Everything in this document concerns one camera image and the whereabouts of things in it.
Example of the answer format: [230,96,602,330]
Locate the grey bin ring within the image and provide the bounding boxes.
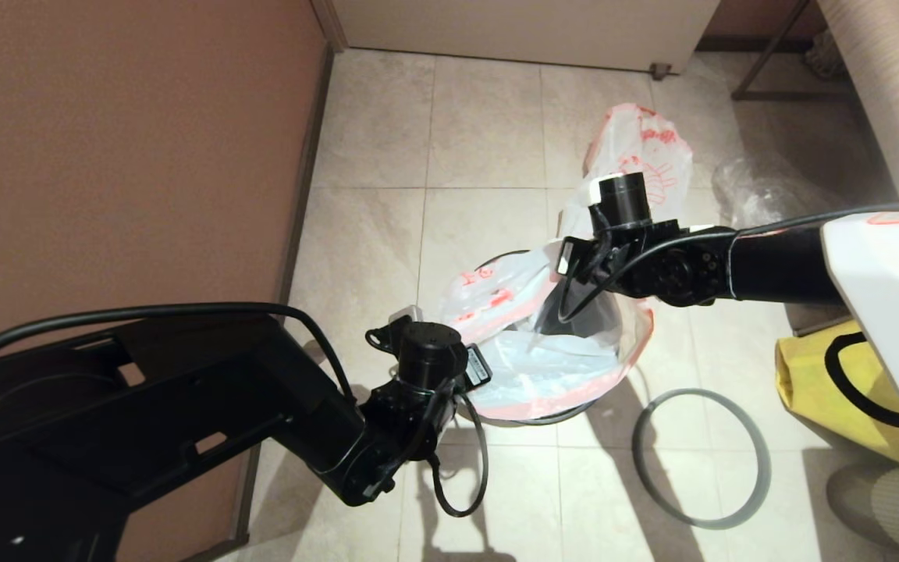
[631,388,772,530]

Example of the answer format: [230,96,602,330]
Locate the black round trash bin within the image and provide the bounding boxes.
[481,250,631,427]

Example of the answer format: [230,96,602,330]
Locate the clear plastic bag dark contents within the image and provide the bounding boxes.
[713,156,840,229]

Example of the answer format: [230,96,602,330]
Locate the yellow fabric bag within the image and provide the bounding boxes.
[775,318,899,471]

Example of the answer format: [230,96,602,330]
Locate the white crumpled fabric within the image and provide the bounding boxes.
[805,27,845,76]

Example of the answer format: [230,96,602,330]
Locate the beige striped upholstered sofa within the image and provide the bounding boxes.
[816,0,899,202]

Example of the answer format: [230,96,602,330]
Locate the grey striped cushion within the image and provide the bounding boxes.
[824,464,899,562]

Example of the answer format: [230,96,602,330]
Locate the brown cabinet side panel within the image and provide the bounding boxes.
[0,0,337,562]

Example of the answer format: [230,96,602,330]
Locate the brown metal table frame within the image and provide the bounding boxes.
[730,0,852,101]

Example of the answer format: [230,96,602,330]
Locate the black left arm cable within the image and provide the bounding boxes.
[0,302,489,518]

